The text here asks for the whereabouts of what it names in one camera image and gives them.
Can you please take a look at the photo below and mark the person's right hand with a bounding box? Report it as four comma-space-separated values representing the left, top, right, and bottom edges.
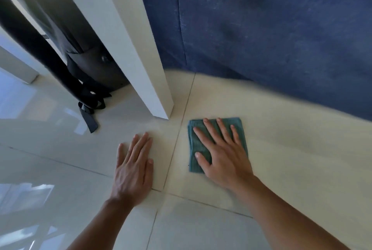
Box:
193, 118, 257, 193

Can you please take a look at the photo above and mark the person's left hand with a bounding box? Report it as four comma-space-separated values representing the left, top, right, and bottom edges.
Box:
112, 132, 154, 207

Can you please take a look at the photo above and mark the green cleaning cloth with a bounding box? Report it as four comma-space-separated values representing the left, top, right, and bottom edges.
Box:
187, 117, 249, 174

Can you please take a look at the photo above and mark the person's left forearm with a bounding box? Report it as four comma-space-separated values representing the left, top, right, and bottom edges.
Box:
66, 197, 137, 250

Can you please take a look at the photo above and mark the person's right forearm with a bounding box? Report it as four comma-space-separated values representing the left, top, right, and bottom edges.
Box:
232, 175, 351, 250

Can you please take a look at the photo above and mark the white table leg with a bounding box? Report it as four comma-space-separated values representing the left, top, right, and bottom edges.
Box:
50, 0, 174, 120

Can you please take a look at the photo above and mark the blue fabric sofa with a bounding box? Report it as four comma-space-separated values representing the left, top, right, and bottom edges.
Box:
132, 0, 372, 122

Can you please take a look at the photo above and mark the black backpack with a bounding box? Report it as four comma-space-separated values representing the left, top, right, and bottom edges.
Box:
0, 0, 130, 134

